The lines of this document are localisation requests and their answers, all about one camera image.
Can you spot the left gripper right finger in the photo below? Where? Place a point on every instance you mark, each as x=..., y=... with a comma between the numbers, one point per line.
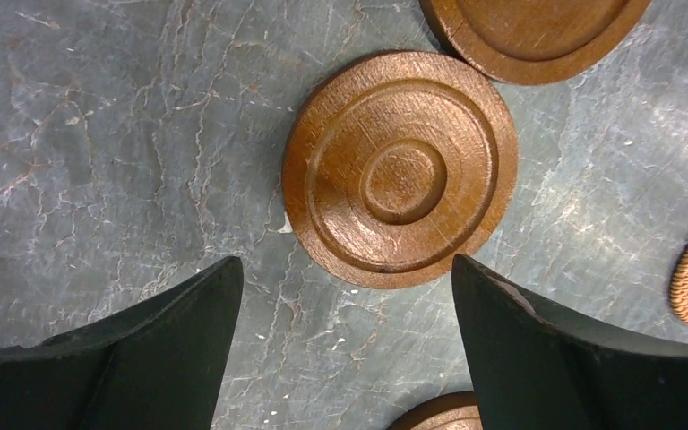
x=536, y=364

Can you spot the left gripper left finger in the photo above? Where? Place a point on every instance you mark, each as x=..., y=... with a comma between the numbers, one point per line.
x=155, y=365

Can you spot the wooden coaster one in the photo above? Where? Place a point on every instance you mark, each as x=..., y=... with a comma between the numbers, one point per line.
x=458, y=410

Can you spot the wooden coaster three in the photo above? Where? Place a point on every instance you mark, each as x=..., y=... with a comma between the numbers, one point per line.
x=395, y=164

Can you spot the wooden coaster four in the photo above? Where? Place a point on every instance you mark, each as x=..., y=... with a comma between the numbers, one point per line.
x=531, y=42

